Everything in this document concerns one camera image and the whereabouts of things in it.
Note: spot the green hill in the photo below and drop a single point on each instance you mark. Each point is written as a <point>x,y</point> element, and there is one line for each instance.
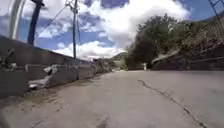
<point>118,57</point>

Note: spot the grey concrete road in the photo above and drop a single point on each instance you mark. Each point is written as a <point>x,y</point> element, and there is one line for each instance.
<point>116,96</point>

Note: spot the utility pole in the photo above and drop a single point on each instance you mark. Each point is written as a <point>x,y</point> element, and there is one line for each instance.
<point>74,33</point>

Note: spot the clump of green trees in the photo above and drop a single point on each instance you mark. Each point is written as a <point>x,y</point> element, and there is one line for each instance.
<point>156,36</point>

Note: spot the dark pole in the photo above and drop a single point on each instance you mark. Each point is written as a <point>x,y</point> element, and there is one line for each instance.
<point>34,23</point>

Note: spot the white pole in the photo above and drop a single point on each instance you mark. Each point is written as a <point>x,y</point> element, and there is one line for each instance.
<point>16,20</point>

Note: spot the white post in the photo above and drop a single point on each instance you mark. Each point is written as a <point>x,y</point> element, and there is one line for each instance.
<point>144,66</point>

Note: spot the grey concrete wall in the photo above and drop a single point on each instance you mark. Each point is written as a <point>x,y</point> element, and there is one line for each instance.
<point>63,71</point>

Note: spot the stone embankment wall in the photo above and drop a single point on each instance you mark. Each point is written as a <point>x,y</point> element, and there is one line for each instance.
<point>206,50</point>

